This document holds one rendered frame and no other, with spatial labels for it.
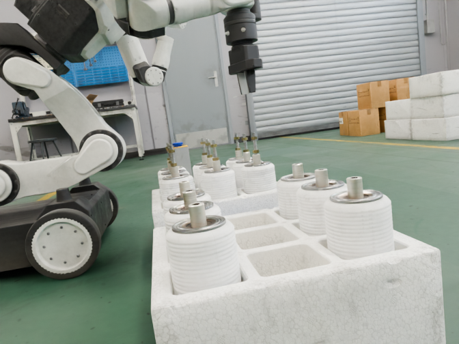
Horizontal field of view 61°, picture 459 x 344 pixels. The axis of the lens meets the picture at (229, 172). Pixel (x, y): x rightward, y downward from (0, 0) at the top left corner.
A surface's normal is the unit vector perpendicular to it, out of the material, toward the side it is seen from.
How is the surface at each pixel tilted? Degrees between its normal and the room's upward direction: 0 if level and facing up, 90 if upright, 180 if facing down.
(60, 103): 113
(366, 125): 90
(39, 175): 90
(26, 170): 90
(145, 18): 127
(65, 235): 90
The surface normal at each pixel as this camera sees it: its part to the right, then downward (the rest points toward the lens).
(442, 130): -0.96, 0.16
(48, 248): 0.18, 0.11
